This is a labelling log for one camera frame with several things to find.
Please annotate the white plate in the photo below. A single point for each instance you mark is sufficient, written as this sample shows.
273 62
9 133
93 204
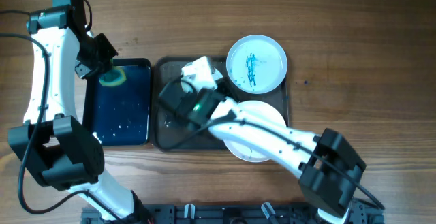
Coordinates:
256 64
267 112

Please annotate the black water-filled tray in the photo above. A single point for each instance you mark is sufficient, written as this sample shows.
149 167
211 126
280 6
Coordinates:
119 115

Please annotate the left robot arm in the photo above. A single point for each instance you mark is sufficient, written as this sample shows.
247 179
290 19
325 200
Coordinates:
52 144

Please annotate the green yellow sponge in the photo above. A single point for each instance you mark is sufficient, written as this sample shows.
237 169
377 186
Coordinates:
115 77

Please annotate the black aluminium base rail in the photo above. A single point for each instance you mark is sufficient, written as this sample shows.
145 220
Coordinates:
360 212

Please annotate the brown serving tray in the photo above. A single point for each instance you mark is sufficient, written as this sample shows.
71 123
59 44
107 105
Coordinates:
165 131

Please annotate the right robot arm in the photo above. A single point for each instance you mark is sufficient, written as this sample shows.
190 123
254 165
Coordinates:
328 169

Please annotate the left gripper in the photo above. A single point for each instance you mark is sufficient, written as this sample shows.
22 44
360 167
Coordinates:
84 71

